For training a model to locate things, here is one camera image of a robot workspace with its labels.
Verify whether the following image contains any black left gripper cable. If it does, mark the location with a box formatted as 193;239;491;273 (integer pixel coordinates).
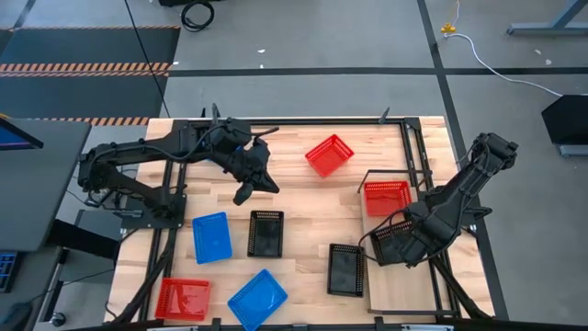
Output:
249;126;280;139

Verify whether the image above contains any grey metal table leg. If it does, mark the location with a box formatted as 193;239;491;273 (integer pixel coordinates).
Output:
506;0;588;37

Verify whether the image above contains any black plastic basket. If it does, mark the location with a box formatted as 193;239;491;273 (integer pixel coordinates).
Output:
326;243;367;298
246;210;285;259
369;219;414;268

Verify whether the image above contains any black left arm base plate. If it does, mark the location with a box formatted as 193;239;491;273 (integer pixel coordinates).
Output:
119;192;188;230

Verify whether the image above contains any computer monitor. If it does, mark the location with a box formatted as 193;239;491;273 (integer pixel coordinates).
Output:
0;115;45;152

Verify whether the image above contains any black power adapter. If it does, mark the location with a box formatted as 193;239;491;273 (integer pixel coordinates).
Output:
85;188;110;209

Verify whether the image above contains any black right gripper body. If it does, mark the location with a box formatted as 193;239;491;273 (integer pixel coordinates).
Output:
411;204;457;254

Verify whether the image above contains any black hazard-striped floor mat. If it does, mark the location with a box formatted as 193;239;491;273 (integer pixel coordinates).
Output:
0;25;182;78
0;72;171;128

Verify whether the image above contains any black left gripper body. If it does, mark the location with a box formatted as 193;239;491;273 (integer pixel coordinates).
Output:
213;120;270;185

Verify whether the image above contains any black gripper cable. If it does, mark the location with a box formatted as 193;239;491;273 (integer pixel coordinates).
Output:
357;209;417;270
249;126;280;139

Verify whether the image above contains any black metal table frame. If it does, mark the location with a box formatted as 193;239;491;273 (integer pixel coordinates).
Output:
109;103;495;331

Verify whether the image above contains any grey desk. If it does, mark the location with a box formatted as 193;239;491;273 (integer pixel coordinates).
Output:
0;118;92;253

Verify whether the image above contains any red plastic basket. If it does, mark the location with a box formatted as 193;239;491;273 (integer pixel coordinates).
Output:
304;133;356;178
363;180;413;217
153;277;212;322

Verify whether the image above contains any black box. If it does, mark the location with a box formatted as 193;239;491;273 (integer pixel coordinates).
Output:
540;94;588;147

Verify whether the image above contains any black coiled cable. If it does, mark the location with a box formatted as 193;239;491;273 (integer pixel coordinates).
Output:
180;0;216;33

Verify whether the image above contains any backlit black keyboard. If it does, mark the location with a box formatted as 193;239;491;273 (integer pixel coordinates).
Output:
0;250;19;294

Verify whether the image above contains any white floor cable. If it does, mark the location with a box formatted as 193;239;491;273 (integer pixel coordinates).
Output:
443;31;564;97

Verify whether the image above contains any wooden shelf with black frame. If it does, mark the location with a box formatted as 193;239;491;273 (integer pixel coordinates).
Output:
356;168;463;318

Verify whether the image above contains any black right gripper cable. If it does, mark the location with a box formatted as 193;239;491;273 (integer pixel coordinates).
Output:
357;209;417;270

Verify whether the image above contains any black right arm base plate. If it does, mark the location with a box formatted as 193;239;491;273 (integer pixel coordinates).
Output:
424;186;493;229

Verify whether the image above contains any thin black cable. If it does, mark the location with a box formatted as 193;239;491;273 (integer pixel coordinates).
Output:
122;0;172;120

